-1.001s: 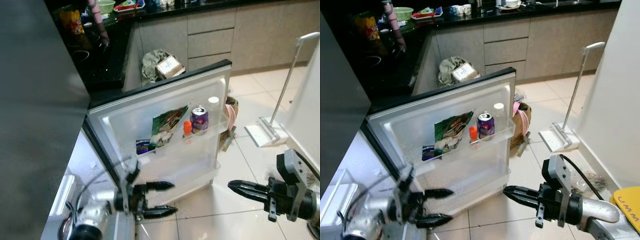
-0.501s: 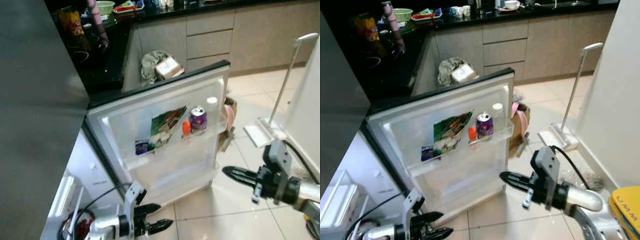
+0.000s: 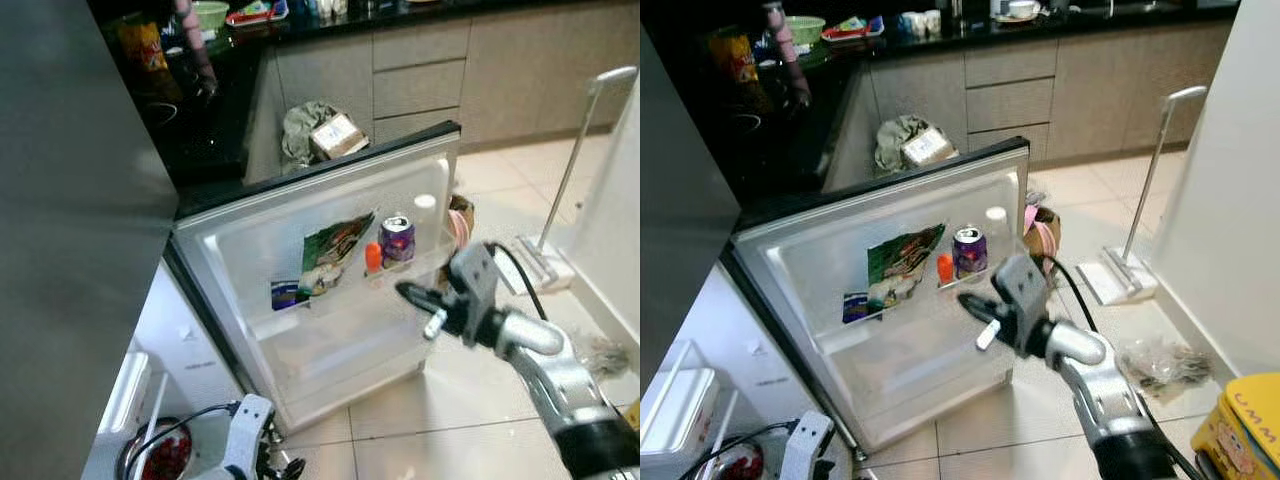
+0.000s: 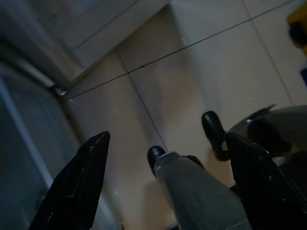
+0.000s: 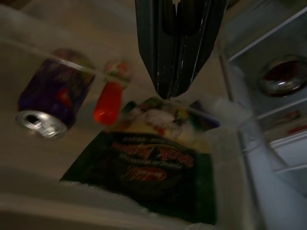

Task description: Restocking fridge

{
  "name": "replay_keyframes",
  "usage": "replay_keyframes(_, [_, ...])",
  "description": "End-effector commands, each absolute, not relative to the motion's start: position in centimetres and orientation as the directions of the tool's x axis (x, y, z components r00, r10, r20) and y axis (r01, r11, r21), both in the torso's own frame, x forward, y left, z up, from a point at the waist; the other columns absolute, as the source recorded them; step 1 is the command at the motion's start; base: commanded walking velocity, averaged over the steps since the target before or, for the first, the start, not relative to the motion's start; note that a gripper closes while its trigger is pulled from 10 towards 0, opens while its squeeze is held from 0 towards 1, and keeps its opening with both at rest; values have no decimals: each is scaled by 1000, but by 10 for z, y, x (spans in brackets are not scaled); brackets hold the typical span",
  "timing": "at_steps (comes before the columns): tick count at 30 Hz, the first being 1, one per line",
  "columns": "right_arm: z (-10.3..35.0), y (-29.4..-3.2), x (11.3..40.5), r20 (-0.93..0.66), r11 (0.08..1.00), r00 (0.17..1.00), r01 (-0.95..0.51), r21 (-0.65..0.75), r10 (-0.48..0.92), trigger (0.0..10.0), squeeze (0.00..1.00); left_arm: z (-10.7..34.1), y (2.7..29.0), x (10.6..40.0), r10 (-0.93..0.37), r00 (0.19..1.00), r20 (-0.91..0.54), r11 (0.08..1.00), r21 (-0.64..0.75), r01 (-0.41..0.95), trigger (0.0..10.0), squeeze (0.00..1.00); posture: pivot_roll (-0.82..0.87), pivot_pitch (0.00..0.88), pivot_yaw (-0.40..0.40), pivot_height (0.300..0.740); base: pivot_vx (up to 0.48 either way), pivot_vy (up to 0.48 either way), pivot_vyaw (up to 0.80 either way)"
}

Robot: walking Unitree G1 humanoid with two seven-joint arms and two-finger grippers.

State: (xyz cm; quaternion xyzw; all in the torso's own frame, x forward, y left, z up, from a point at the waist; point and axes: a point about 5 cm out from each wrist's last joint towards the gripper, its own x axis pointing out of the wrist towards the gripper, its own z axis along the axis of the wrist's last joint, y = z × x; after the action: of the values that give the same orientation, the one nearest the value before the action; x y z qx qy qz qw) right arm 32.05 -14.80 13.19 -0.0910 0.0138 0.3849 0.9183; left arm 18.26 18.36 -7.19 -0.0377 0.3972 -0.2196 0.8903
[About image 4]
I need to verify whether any yellow black object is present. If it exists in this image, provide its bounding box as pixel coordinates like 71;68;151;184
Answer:
286;6;307;52

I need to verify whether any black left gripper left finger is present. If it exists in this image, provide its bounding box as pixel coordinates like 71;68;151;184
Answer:
28;130;111;230

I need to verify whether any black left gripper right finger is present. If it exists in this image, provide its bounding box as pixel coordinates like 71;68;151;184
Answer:
224;131;307;230

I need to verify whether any grey left robot leg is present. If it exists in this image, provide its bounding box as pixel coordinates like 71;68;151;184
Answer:
146;145;252;230

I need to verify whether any black right robot foot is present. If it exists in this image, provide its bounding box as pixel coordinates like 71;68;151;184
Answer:
201;110;232;161

